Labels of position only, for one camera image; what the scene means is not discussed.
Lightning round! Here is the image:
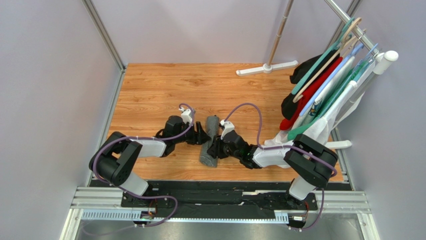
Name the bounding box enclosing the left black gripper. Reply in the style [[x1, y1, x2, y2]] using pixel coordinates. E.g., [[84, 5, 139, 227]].
[[173, 121, 212, 146]]

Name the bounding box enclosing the grey felt napkin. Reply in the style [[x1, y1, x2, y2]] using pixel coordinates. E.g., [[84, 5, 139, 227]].
[[199, 115, 220, 168]]

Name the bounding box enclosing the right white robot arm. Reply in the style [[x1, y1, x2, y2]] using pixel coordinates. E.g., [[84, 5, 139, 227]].
[[206, 130, 338, 203]]

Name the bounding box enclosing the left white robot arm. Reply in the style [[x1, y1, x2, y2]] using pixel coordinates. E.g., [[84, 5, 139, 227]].
[[88, 109, 220, 203]]

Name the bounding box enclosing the red garment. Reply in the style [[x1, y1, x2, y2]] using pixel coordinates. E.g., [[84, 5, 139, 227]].
[[279, 56, 344, 131]]

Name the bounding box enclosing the black garment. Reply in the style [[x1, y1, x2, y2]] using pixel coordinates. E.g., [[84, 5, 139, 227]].
[[281, 50, 337, 120]]

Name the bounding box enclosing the white garment with green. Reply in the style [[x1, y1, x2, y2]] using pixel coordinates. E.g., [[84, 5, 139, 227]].
[[264, 60, 376, 146]]

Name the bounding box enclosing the light blue hanger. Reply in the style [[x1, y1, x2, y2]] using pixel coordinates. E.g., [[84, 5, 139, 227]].
[[299, 43, 364, 117]]

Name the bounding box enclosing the wooden hanger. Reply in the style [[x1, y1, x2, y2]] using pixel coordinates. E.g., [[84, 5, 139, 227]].
[[291, 17, 362, 103]]

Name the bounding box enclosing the teal hanger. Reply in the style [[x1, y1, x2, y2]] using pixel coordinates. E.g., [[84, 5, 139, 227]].
[[291, 17, 355, 95]]

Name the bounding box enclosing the white clothes rack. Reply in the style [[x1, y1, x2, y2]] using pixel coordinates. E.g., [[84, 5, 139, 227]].
[[235, 0, 399, 150]]

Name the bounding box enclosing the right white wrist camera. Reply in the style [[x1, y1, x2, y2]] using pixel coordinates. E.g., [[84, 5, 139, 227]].
[[219, 119, 235, 140]]

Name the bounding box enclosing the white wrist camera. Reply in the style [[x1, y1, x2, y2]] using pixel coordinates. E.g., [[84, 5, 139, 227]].
[[179, 106, 195, 124], [219, 119, 235, 140]]

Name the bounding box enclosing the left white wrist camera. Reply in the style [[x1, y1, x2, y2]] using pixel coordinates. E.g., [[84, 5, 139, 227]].
[[179, 106, 195, 124]]

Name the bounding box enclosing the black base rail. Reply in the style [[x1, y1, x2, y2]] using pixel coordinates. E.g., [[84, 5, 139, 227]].
[[120, 180, 318, 220]]

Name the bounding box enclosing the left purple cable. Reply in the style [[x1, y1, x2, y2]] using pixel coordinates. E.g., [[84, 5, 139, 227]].
[[91, 102, 197, 229]]

